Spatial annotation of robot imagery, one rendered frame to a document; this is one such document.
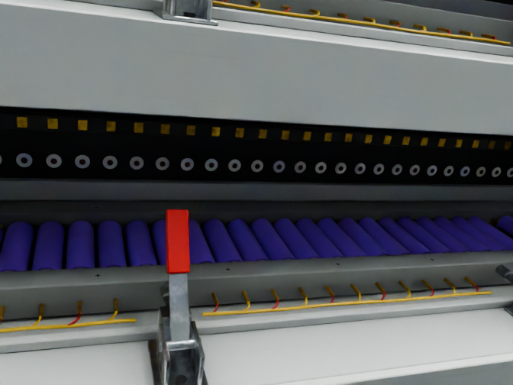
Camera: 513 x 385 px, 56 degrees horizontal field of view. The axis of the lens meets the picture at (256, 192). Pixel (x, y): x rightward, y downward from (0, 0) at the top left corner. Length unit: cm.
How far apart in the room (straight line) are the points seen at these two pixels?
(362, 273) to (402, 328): 5
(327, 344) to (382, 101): 15
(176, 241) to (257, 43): 11
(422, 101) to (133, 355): 22
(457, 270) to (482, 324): 5
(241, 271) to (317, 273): 5
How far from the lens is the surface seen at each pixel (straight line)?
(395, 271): 38
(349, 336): 33
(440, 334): 36
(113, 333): 30
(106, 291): 31
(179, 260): 27
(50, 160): 40
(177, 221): 27
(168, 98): 25
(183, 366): 29
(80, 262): 33
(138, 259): 34
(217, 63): 25
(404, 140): 48
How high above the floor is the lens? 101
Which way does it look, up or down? 5 degrees down
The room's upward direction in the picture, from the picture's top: 2 degrees clockwise
